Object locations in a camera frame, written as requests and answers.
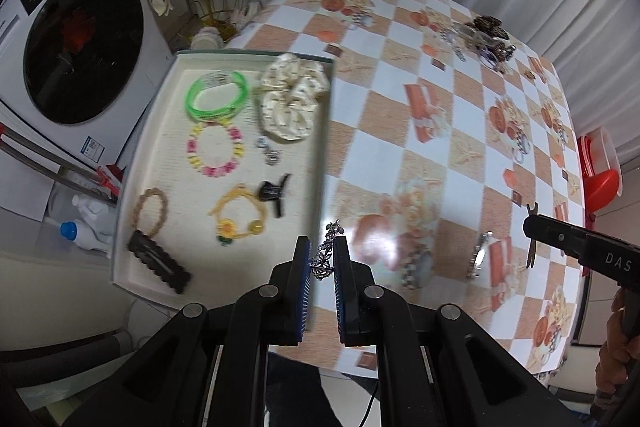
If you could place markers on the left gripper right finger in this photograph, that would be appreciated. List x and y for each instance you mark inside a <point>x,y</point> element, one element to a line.
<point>355,295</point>

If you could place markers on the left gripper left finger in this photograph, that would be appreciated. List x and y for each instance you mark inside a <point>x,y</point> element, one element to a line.
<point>293,280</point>

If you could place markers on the black claw hair clip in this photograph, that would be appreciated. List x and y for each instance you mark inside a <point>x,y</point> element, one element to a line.
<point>274,192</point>

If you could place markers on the grey jewelry tray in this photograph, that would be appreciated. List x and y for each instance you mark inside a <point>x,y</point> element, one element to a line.
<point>192,187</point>

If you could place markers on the pile of jewelry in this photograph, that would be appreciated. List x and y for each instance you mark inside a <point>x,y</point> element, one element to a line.
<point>484,38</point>

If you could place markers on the right hand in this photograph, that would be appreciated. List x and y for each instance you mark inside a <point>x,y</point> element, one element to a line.
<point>617,351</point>

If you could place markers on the red plastic stool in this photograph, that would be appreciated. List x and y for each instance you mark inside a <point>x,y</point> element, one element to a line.
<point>601,173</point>

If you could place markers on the silver alligator hair clip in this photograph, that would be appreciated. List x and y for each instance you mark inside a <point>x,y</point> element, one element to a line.
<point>479,255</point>

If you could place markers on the dark brown snap clip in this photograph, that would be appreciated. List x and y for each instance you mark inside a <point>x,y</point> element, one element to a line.
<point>157,260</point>

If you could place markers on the cream polka dot scrunchie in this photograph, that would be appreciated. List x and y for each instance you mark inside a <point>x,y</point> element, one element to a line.
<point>290,91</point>

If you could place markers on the blue cap white bottle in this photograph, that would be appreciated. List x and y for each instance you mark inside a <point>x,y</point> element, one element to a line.
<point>79,233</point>

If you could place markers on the green plastic bangle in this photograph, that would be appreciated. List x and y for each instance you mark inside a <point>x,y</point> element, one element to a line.
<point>217,95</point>

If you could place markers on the white washing machine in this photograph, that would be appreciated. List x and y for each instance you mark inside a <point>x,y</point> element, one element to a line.
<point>80,73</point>

